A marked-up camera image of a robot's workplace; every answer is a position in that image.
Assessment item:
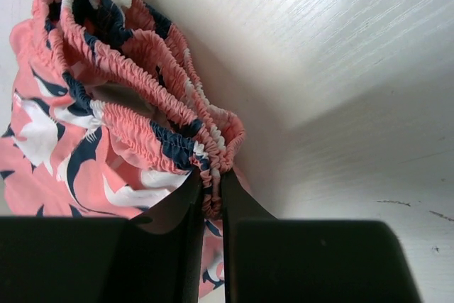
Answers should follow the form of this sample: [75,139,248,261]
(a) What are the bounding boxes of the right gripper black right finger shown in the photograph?
[221,171,421,302]

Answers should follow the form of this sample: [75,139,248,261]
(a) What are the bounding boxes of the pink shark print shorts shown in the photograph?
[1,0,245,297]

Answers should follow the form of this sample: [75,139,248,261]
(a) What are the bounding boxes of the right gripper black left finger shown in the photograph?
[1,172,204,302]

